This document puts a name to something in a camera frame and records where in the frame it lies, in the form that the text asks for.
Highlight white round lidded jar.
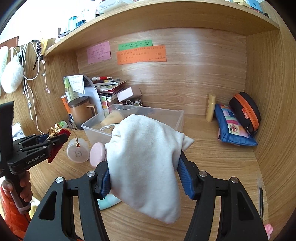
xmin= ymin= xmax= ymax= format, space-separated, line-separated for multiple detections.
xmin=66 ymin=138 xmax=90 ymax=163

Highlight pink round compact case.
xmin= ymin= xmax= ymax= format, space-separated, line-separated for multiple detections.
xmin=89 ymin=142 xmax=106 ymax=167

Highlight white drawstring cloth pouch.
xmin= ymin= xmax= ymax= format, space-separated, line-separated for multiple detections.
xmin=105 ymin=116 xmax=194 ymax=224

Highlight cream slime plastic jar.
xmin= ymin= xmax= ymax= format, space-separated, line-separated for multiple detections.
xmin=100 ymin=110 xmax=125 ymax=127

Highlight person's left hand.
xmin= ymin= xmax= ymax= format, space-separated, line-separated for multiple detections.
xmin=1 ymin=170 xmax=34 ymax=203

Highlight white barcode label card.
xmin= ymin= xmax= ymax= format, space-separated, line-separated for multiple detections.
xmin=12 ymin=123 xmax=25 ymax=141

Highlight brown ceramic lidded mug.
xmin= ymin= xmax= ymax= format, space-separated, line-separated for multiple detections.
xmin=68 ymin=96 xmax=97 ymax=130

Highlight clear plastic storage bin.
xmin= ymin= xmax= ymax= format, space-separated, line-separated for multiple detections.
xmin=81 ymin=104 xmax=185 ymax=144

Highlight orange sunscreen tube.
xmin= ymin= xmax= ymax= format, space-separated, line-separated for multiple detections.
xmin=61 ymin=94 xmax=71 ymax=114

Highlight green spray sanitizer bottle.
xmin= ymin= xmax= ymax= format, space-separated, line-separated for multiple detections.
xmin=63 ymin=77 xmax=75 ymax=102

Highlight white paper stand holder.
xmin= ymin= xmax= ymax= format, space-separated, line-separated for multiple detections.
xmin=67 ymin=74 xmax=103 ymax=112

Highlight fruit sticker sheet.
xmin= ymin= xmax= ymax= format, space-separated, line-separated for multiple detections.
xmin=99 ymin=95 xmax=108 ymax=109

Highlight white fluffy hanging toy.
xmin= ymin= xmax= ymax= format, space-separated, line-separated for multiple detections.
xmin=1 ymin=46 xmax=23 ymax=93

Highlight stack of booklets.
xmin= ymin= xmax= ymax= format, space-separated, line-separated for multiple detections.
xmin=92 ymin=78 xmax=126 ymax=102

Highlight white cardboard box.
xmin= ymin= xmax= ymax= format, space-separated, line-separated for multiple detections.
xmin=117 ymin=87 xmax=142 ymax=102

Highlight blue patchwork pencil pouch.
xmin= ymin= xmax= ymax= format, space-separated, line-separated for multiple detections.
xmin=214 ymin=104 xmax=257 ymax=147

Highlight white bowl of trinkets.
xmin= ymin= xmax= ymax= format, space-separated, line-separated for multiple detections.
xmin=123 ymin=98 xmax=143 ymax=106

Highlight pink sticky note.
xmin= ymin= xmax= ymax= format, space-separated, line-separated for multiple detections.
xmin=87 ymin=41 xmax=111 ymax=64

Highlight black orange zip case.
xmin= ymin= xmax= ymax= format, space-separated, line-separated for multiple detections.
xmin=229 ymin=92 xmax=261 ymax=137

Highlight yellow small lotion bottle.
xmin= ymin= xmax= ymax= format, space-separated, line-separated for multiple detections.
xmin=205 ymin=93 xmax=216 ymax=122

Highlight green sticky note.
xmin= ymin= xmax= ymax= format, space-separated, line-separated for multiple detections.
xmin=118 ymin=40 xmax=153 ymax=51

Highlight orange sticky note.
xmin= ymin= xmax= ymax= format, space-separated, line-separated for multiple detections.
xmin=116 ymin=45 xmax=167 ymax=65

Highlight white charging cable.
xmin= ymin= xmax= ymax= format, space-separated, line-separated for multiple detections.
xmin=16 ymin=40 xmax=52 ymax=135

